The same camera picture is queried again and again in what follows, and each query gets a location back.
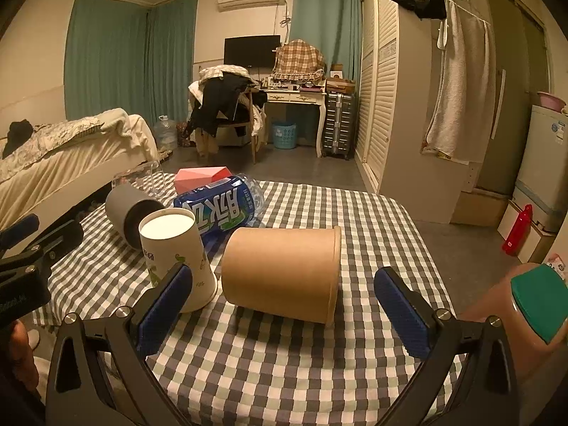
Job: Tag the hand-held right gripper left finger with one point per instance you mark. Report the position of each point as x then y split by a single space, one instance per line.
164 310

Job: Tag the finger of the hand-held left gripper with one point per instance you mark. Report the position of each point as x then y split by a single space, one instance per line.
20 230
57 237

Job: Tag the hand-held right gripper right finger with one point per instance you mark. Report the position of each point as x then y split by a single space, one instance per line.
399 310

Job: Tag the brown paper cup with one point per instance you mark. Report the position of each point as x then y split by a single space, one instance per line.
279 270

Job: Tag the white paper cup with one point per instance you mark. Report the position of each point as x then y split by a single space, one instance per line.
177 248

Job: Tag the grey cup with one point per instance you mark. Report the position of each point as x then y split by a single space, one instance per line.
122 206

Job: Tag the clear glass cup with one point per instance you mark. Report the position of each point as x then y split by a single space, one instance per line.
137 175

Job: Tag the person's left hand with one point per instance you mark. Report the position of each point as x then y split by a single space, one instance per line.
20 355

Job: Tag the bed with cream bedding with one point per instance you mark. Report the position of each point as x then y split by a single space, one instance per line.
66 155

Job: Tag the black cloth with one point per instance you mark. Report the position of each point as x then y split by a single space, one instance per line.
17 135

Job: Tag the brown bottle with green cap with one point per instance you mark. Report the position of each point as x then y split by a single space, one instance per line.
501 301

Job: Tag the blue label water bottle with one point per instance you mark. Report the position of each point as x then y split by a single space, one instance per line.
222 208

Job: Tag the checked tablecloth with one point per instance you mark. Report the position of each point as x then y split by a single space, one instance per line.
284 364

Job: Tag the cardboard box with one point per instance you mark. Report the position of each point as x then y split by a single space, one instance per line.
479 208

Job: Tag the pink tissue box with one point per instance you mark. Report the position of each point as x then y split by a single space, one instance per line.
199 176

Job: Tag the red bottle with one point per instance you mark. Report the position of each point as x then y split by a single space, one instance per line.
517 230

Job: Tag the clear water jug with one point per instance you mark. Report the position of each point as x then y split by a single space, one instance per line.
165 133

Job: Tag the white storage box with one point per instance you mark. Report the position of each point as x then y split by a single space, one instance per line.
539 244

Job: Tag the wide teal curtain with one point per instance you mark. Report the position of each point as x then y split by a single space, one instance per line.
115 57

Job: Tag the wooden chair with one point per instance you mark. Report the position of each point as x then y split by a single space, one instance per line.
254 142

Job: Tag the silver suitcase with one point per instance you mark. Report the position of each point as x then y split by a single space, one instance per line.
339 126

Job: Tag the white louvred wardrobe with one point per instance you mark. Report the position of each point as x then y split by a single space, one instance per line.
399 111

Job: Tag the white refrigerator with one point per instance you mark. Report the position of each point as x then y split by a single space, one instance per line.
543 164

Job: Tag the blue laundry basket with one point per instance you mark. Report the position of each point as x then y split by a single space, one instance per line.
284 135

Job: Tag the pile of clothes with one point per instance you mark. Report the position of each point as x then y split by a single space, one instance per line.
222 97

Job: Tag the brown box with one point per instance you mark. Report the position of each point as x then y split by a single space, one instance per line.
341 83

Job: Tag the white towel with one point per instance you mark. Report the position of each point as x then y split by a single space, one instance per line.
461 84

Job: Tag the white desk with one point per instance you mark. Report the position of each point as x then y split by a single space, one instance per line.
295 96

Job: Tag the grey door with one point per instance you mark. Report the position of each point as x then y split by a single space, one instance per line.
510 97

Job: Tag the pink basin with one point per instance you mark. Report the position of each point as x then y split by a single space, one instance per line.
551 100

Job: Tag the black television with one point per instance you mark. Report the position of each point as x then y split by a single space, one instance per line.
250 51

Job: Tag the plaid blanket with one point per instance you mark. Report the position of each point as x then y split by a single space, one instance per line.
299 60

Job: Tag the narrow teal curtain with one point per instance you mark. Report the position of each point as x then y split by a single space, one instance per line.
328 17

